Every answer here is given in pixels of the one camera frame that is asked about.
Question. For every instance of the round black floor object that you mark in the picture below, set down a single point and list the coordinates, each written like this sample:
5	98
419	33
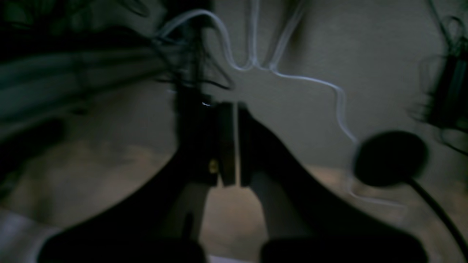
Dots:
390	158

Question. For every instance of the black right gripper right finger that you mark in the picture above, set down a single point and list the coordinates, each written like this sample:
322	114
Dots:
306	222

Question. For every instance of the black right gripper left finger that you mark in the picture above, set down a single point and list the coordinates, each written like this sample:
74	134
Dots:
161	221

